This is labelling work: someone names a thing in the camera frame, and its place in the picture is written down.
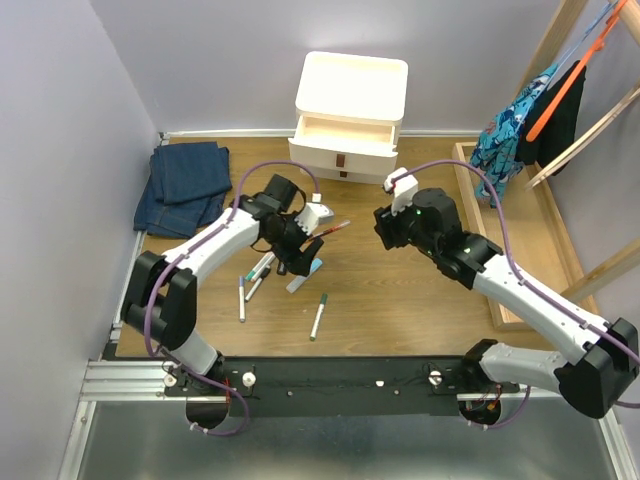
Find light blue highlighter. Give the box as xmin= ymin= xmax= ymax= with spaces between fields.
xmin=286 ymin=258 xmax=323 ymax=294

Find wooden tray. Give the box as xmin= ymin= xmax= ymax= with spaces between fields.
xmin=450 ymin=166 xmax=583 ymax=344

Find folded blue jeans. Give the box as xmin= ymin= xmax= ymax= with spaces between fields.
xmin=133 ymin=142 xmax=232 ymax=239

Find blue patterned garment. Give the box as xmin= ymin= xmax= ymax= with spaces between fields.
xmin=469 ymin=64 xmax=558 ymax=202

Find teal capped white marker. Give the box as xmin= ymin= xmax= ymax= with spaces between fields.
xmin=245 ymin=252 xmax=275 ymax=282

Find orange hanger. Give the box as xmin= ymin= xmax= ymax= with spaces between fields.
xmin=525 ymin=0 xmax=627 ymax=142

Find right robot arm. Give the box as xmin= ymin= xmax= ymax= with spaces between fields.
xmin=374 ymin=184 xmax=639 ymax=419

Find drawer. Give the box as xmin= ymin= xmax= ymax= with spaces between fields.
xmin=309 ymin=166 xmax=386 ymax=186
xmin=289 ymin=115 xmax=398 ymax=176

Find black garment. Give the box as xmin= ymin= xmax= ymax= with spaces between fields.
xmin=515 ymin=61 xmax=587 ymax=175

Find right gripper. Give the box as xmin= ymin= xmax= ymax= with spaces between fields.
xmin=373 ymin=194 xmax=439 ymax=257

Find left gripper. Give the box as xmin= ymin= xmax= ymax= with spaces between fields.
xmin=264 ymin=211 xmax=323 ymax=277

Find aluminium rail frame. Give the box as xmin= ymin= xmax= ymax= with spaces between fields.
xmin=57 ymin=132 xmax=640 ymax=480

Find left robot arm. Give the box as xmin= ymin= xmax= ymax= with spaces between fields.
xmin=120 ymin=174 xmax=334 ymax=395

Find red gel pen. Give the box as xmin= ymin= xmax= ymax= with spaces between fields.
xmin=310 ymin=220 xmax=351 ymax=240

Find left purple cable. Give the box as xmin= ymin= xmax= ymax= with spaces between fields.
xmin=142 ymin=160 xmax=324 ymax=437

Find dark green capped marker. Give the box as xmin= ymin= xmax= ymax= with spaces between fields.
xmin=309 ymin=293 xmax=328 ymax=341

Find wooden clothes rack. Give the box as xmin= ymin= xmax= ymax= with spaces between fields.
xmin=514 ymin=0 xmax=640 ymax=301

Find black capped white marker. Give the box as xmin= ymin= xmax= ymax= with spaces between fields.
xmin=245 ymin=267 xmax=271 ymax=302

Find purple cable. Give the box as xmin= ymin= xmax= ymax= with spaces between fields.
xmin=142 ymin=160 xmax=324 ymax=437
xmin=384 ymin=159 xmax=640 ymax=432

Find white drawer unit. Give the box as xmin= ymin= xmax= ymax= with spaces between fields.
xmin=294 ymin=50 xmax=409 ymax=186

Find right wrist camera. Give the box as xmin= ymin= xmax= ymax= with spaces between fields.
xmin=382 ymin=167 xmax=419 ymax=216

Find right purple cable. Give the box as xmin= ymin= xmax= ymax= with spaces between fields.
xmin=384 ymin=159 xmax=640 ymax=432

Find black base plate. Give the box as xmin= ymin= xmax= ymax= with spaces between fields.
xmin=164 ymin=355 xmax=531 ymax=419

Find purple capped white marker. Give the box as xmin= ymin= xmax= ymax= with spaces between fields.
xmin=238 ymin=275 xmax=246 ymax=323

